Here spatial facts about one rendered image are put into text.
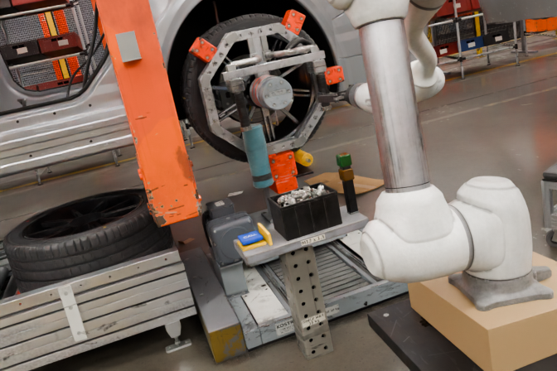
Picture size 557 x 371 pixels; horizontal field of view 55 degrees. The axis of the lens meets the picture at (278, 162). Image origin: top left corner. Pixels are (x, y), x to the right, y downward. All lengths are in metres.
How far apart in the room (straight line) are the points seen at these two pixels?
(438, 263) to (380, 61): 0.45
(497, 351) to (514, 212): 0.30
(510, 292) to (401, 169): 0.38
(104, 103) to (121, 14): 0.64
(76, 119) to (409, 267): 1.59
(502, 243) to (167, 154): 1.11
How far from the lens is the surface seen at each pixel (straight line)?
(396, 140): 1.19
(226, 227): 2.14
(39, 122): 2.41
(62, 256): 2.17
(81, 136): 2.38
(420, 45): 1.55
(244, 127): 2.06
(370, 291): 2.15
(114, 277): 2.06
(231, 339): 2.03
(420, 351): 1.41
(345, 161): 1.79
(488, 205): 1.27
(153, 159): 1.87
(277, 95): 2.16
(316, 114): 2.38
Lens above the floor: 1.12
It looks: 14 degrees down
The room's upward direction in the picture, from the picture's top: 12 degrees counter-clockwise
